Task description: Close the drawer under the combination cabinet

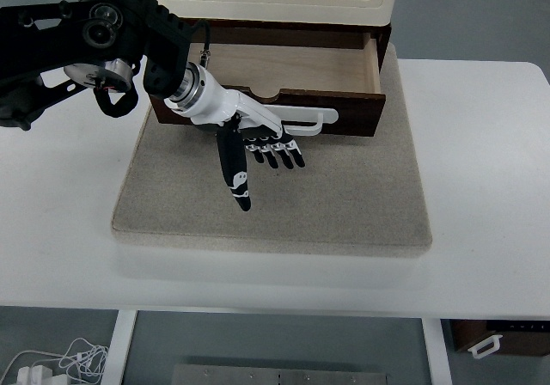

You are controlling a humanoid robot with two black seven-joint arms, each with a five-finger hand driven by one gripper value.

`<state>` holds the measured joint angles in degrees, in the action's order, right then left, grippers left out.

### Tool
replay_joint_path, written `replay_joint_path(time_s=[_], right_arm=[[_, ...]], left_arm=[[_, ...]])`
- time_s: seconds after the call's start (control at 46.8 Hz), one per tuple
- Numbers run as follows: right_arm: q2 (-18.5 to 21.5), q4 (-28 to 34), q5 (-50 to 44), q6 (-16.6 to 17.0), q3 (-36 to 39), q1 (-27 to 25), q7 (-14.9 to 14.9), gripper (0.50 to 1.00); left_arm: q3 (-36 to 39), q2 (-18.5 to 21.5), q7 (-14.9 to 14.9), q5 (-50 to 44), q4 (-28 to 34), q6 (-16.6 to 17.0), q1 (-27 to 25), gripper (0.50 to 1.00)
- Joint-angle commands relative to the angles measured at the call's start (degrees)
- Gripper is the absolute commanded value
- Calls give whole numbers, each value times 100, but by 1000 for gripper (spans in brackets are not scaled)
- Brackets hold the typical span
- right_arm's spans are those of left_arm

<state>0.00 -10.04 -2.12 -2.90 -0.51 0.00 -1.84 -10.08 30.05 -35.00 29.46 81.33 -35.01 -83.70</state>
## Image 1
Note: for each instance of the white table leg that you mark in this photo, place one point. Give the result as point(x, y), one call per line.
point(118, 350)
point(436, 355)

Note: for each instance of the beige square mat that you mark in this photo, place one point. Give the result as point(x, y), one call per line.
point(301, 196)

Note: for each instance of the cream upper cabinet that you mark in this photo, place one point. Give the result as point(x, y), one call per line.
point(275, 9)

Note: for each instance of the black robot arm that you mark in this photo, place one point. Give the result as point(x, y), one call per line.
point(129, 28)

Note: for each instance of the white charger plug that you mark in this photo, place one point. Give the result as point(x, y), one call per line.
point(34, 375)

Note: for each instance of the dark wood drawer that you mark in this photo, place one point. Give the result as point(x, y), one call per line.
point(301, 67)

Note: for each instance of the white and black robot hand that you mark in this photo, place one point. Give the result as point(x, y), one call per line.
point(223, 103)

